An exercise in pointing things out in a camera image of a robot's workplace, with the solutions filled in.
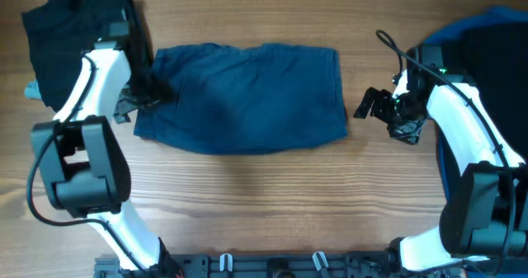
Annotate dark blue shorts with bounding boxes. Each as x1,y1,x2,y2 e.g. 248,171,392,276
134,43,348,155

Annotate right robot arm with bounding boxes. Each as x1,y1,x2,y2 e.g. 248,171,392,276
355,45,527,277

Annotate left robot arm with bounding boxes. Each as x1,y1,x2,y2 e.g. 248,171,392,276
26,21,184,277

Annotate folded black garment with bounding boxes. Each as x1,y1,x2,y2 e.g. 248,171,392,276
21,0,152,111

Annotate folded light blue garment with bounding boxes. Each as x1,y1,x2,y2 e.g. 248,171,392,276
24,80,42,101

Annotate black garment in pile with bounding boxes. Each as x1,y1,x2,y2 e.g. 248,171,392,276
440,22,527,159

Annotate bright blue garment in pile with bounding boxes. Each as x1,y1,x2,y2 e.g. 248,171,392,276
423,6,527,200

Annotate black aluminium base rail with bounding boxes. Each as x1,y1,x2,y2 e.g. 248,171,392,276
92,251,461,278

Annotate right white rail clip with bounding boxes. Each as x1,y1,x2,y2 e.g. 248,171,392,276
312,251,328,271

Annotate white rail clip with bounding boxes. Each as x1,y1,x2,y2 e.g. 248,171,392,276
219,253,233,272
312,251,328,271

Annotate left white rail clip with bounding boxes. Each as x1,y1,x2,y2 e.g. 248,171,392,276
219,253,233,272

